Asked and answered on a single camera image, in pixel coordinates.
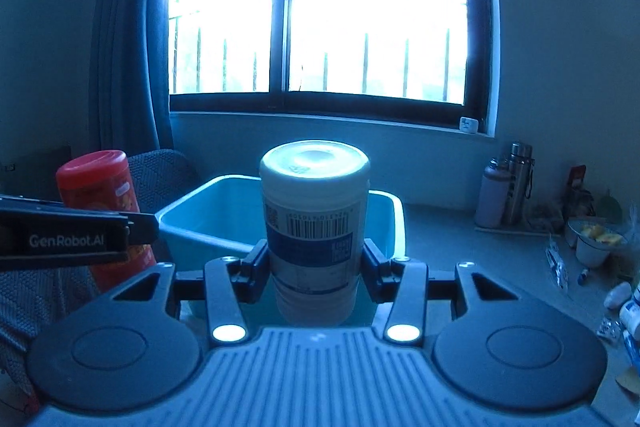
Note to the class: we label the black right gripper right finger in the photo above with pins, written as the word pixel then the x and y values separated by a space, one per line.
pixel 399 287

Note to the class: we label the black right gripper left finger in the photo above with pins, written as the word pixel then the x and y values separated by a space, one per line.
pixel 228 283

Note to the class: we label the large red canister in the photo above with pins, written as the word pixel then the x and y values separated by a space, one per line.
pixel 101 180

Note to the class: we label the white blue label canister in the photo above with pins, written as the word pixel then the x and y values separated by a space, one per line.
pixel 315 197

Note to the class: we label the white egg-shaped object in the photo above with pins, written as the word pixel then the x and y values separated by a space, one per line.
pixel 617 296

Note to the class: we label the blue plastic storage bin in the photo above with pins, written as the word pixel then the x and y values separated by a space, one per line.
pixel 223 217

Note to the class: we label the dark blue curtain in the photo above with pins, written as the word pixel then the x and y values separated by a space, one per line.
pixel 128 76

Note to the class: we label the steel thermos bottle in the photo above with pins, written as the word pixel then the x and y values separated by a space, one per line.
pixel 521 169

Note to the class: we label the white cup on windowsill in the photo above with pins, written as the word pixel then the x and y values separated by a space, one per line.
pixel 469 125

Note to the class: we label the white ribbed bowl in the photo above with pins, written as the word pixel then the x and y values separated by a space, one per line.
pixel 595 243

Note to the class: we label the white medicine bottle lying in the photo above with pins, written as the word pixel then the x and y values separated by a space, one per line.
pixel 630 315

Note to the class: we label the red box by wall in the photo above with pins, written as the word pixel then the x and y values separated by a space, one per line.
pixel 572 198

